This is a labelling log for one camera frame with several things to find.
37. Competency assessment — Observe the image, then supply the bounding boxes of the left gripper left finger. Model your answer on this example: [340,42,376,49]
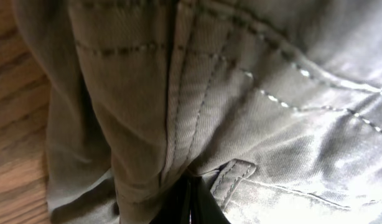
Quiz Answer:
[150,176,191,224]

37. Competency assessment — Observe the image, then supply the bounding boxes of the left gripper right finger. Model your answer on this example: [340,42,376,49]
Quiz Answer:
[190,177,230,224]

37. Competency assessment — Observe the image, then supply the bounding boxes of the grey shorts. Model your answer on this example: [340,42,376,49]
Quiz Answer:
[13,0,382,223]

